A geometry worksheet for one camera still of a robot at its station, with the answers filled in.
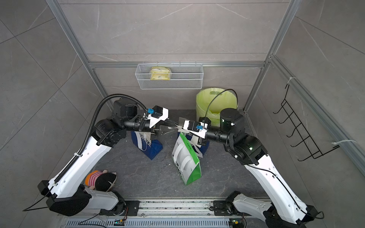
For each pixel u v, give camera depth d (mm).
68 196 391
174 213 729
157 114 426
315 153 580
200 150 817
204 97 933
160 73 877
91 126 400
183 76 1009
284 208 358
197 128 418
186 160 664
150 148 807
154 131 476
